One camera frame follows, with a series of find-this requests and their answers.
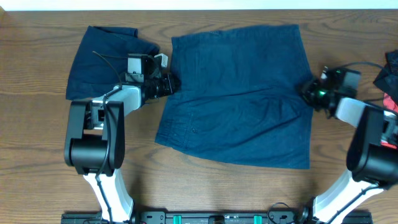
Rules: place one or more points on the dark garment at edge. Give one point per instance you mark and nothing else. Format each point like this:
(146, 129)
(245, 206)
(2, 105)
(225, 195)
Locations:
(386, 81)

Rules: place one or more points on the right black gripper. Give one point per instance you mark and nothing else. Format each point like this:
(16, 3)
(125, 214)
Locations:
(306, 93)

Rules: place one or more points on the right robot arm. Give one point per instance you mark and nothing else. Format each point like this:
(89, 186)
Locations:
(371, 161)

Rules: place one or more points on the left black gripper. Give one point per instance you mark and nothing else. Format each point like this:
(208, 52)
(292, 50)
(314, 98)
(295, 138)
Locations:
(173, 84)

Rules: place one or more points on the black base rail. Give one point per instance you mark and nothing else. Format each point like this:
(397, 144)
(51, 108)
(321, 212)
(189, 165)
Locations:
(283, 217)

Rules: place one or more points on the blue denim shorts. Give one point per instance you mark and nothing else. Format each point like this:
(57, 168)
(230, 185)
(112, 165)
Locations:
(238, 101)

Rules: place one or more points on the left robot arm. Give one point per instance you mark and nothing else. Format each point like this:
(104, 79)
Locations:
(95, 139)

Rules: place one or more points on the red garment at edge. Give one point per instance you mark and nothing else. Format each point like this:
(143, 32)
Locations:
(389, 103)

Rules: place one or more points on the folded dark navy shorts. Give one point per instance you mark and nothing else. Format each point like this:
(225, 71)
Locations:
(101, 60)

